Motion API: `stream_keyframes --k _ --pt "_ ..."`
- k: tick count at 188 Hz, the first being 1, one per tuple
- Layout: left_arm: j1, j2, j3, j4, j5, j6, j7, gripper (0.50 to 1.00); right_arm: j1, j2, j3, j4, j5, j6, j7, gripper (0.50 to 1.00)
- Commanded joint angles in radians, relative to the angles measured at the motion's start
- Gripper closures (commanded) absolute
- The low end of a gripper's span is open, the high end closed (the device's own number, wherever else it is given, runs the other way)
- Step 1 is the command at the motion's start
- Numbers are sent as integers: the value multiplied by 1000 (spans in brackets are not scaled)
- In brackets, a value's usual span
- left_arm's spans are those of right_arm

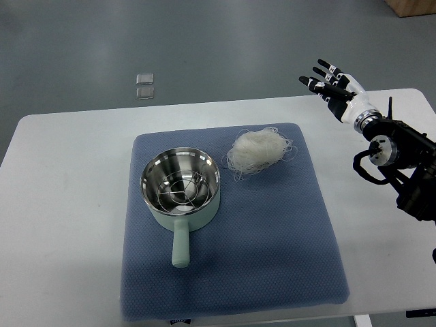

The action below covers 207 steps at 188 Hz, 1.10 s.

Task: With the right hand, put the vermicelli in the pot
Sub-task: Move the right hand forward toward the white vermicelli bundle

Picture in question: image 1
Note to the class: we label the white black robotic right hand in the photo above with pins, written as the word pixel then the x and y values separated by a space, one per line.
pixel 346 99

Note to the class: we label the white vermicelli noodle bundle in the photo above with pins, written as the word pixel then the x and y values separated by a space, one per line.
pixel 254 151

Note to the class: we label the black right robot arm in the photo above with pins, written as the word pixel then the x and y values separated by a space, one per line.
pixel 404 158

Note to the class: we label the wooden box corner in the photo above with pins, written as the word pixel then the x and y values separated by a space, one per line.
pixel 410 8

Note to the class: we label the blue quilted table mat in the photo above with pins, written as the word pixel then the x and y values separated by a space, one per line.
pixel 270 246

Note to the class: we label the mint green steel saucepan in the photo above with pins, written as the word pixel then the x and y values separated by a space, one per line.
pixel 174 160

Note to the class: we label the upper floor metal plate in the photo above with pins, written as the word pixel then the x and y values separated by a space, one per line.
pixel 144 78

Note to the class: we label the wire steaming rack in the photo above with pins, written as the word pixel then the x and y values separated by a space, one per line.
pixel 182 192

